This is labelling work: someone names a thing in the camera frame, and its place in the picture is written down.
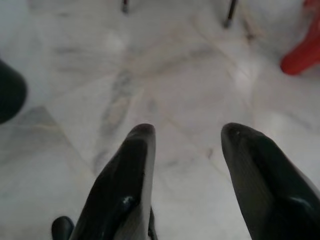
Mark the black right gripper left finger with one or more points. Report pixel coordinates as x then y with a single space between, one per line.
120 180

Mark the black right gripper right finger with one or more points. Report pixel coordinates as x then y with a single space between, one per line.
270 180

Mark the dark round rubbish bin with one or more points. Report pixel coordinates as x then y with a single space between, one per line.
10 92

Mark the black robot foot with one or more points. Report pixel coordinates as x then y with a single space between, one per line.
62 228

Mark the red plastic stool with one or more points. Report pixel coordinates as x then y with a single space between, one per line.
303 47

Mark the black chair leg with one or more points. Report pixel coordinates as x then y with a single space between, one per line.
230 12

